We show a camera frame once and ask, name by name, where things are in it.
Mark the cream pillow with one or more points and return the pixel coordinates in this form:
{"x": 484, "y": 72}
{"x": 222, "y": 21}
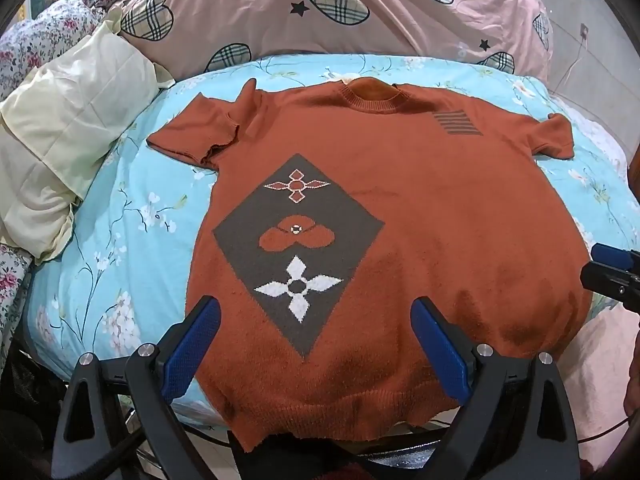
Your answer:
{"x": 75, "y": 110}

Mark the pink sheet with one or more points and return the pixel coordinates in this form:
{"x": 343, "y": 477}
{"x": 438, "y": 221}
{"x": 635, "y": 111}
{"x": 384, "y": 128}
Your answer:
{"x": 600, "y": 370}

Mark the wall socket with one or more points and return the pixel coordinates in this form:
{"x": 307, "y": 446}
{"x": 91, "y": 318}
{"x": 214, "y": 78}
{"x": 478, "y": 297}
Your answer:
{"x": 583, "y": 31}

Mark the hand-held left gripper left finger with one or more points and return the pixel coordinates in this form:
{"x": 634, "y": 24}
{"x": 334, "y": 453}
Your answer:
{"x": 192, "y": 347}

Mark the orange knit short-sleeve sweater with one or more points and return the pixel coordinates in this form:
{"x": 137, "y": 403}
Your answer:
{"x": 450, "y": 210}

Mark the light blue floral bedsheet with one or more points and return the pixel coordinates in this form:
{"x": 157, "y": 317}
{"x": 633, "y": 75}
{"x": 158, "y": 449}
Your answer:
{"x": 125, "y": 170}

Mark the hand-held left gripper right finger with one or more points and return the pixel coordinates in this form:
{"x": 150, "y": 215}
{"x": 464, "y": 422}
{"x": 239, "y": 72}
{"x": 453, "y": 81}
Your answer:
{"x": 440, "y": 355}

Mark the pink quilt with plaid hearts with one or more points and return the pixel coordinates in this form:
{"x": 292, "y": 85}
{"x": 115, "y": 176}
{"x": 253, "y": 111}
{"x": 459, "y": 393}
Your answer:
{"x": 400, "y": 25}

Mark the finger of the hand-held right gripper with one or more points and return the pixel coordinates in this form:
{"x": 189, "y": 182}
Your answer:
{"x": 612, "y": 277}

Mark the white and red floral blanket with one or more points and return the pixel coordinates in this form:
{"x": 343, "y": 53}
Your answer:
{"x": 45, "y": 20}

